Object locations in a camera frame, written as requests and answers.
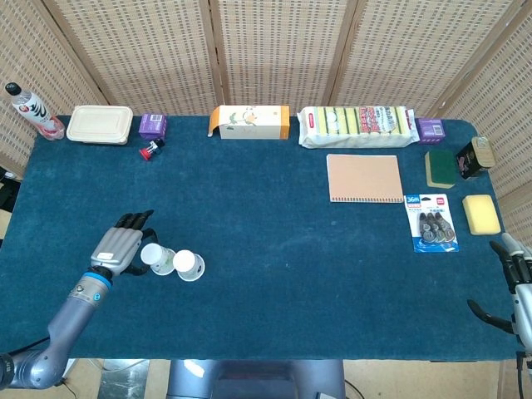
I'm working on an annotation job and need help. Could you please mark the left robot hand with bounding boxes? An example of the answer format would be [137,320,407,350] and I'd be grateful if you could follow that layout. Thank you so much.
[89,209,160,278]

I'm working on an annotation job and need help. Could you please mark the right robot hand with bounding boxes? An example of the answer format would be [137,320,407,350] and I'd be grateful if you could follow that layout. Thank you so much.
[467,232,532,336]

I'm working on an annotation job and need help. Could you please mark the white floral paper cup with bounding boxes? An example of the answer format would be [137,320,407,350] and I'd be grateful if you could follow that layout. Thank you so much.
[172,249,206,283]
[140,243,176,276]

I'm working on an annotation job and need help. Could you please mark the plain yellow sponge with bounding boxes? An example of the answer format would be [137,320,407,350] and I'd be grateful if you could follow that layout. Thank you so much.
[461,194,501,236]

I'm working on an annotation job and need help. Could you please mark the red emergency stop button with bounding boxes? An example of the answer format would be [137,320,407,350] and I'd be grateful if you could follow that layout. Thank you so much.
[139,139,165,162]

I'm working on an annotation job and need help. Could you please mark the correction tape blister pack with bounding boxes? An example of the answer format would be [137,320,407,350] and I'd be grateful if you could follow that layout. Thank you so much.
[403,193,461,254]

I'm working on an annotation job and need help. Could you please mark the beige lidded food container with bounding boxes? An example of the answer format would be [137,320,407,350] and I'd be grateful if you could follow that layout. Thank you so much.
[66,105,134,145]

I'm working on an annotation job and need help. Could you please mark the small purple box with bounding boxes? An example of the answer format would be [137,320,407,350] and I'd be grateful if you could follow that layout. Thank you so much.
[138,112,168,140]
[416,117,446,145]

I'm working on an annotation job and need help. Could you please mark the dark tin with wooden lid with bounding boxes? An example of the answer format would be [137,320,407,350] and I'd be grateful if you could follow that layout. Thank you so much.
[455,136,496,180]

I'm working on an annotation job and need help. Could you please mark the green and yellow sponge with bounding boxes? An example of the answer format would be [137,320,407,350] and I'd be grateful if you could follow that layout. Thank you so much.
[424,150,458,190]

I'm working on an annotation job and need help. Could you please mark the blue tablecloth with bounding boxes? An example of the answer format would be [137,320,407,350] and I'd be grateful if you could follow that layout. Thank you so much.
[0,115,525,362]

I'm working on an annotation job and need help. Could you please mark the clear plastic drink bottle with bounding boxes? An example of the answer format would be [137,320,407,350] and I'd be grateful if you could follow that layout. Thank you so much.
[4,81,67,141]

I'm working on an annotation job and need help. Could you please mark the cream and orange carton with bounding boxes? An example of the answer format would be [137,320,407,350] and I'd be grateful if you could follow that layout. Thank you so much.
[206,104,291,141]

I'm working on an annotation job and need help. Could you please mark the grey robot torso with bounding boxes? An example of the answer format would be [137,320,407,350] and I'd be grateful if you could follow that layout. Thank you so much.
[165,359,346,399]

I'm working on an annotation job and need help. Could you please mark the brown spiral notebook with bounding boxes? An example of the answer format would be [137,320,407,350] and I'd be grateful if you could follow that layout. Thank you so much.
[326,154,405,204]

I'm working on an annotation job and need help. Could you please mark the packaged yellow sponges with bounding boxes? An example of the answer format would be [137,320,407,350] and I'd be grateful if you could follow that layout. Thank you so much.
[297,105,419,150]

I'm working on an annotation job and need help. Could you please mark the woven bamboo folding screen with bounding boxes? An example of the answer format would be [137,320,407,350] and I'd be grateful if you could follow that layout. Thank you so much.
[0,0,532,250]

